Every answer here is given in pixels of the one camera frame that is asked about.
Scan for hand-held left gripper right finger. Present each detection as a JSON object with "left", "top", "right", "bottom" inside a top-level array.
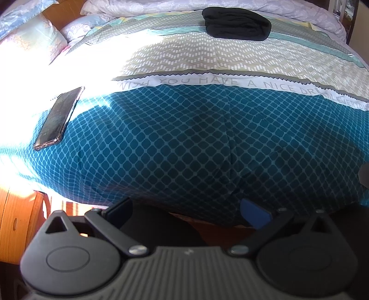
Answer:
[{"left": 227, "top": 198, "right": 336, "bottom": 258}]

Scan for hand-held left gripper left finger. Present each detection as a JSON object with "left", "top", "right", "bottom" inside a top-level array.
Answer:
[{"left": 45, "top": 198, "right": 149, "bottom": 258}]

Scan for black pants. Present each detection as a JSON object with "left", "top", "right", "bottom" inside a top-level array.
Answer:
[{"left": 201, "top": 6, "right": 272, "bottom": 41}]

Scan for person's dark trouser leg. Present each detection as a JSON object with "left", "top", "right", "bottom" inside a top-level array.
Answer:
[{"left": 118, "top": 200, "right": 208, "bottom": 249}]

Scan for teal and grey patterned bedsheet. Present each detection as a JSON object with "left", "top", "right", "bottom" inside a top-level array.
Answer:
[{"left": 0, "top": 14, "right": 369, "bottom": 229}]

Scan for wooden nightstand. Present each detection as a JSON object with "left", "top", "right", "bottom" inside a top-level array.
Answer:
[{"left": 0, "top": 187, "right": 53, "bottom": 266}]

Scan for smartphone in clear case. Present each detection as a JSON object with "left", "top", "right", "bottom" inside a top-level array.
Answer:
[{"left": 33, "top": 86, "right": 85, "bottom": 152}]

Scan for white lavender pillow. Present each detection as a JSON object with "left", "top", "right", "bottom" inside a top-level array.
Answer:
[{"left": 59, "top": 14, "right": 102, "bottom": 41}]

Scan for pink floral pillow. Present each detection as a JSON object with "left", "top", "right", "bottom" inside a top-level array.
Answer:
[{"left": 0, "top": 13, "right": 69, "bottom": 66}]

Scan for wooden headboard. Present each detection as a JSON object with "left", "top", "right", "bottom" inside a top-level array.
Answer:
[{"left": 42, "top": 0, "right": 89, "bottom": 31}]

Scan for pale lavender quilt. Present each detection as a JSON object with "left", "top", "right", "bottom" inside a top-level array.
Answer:
[{"left": 80, "top": 0, "right": 347, "bottom": 44}]

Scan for blue floral pillow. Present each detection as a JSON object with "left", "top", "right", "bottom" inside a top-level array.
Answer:
[{"left": 0, "top": 0, "right": 59, "bottom": 41}]

